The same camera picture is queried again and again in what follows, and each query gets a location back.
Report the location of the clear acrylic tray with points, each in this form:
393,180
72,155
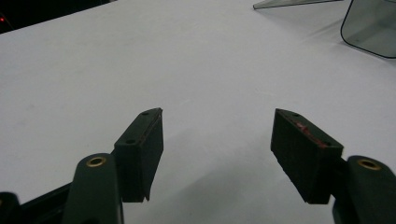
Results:
372,26

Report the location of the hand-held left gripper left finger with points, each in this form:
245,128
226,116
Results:
134,161

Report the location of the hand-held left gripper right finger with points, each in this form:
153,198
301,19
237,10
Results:
306,155

